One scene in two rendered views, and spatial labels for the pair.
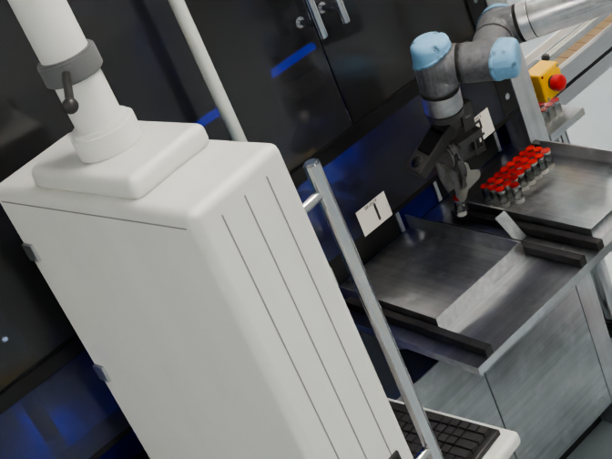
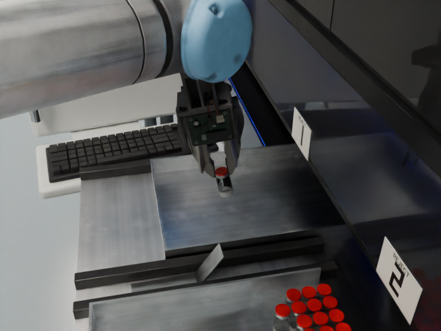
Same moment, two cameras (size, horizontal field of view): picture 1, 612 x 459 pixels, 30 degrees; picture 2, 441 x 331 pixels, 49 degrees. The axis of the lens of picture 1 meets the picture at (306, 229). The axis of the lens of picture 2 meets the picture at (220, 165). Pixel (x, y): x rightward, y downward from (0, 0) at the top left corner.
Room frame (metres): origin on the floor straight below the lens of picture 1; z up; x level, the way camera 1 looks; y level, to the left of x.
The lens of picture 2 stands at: (2.19, -0.88, 1.46)
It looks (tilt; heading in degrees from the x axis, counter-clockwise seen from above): 35 degrees down; 108
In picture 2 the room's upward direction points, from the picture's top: straight up
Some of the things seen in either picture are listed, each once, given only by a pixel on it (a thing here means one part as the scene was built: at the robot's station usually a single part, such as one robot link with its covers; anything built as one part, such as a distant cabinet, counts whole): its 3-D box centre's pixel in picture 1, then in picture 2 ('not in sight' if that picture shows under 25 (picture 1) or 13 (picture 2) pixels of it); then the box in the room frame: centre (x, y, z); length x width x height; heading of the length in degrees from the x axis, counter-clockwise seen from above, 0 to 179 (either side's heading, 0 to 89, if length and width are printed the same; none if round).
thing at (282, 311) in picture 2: (517, 193); (281, 320); (2.14, -0.45, 0.90); 0.02 x 0.02 x 0.05
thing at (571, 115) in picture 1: (545, 121); not in sight; (2.46, -0.64, 0.87); 0.14 x 0.13 x 0.02; 29
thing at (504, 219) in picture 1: (529, 231); (176, 270); (1.97, -0.41, 0.91); 0.14 x 0.03 x 0.06; 30
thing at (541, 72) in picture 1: (541, 81); not in sight; (2.41, -0.64, 1.00); 0.08 x 0.07 x 0.07; 29
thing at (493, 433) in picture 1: (391, 431); (132, 147); (1.68, 0.01, 0.82); 0.40 x 0.14 x 0.02; 37
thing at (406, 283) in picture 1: (422, 269); (249, 195); (2.02, -0.19, 0.90); 0.34 x 0.26 x 0.04; 29
